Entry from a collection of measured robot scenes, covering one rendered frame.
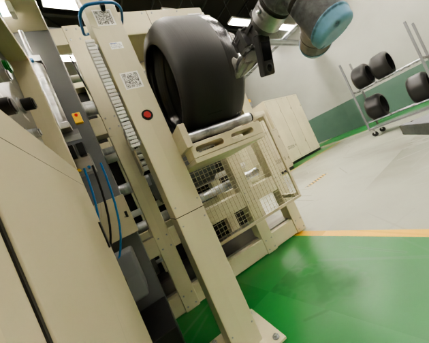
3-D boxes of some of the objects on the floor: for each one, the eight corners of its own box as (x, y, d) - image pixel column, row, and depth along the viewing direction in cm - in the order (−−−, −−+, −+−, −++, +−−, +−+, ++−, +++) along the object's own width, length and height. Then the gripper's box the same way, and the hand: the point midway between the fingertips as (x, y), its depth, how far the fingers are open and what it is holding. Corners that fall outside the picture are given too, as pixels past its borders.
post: (240, 364, 82) (-8, -197, 87) (226, 344, 94) (9, -146, 99) (265, 341, 87) (30, -187, 92) (248, 325, 100) (41, -140, 104)
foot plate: (233, 390, 73) (231, 385, 73) (208, 346, 98) (205, 341, 98) (287, 338, 84) (284, 333, 84) (252, 309, 109) (250, 305, 109)
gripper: (267, 7, 63) (238, 62, 82) (244, 9, 59) (219, 65, 78) (282, 30, 61) (248, 80, 81) (259, 33, 58) (229, 85, 77)
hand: (239, 77), depth 78 cm, fingers closed
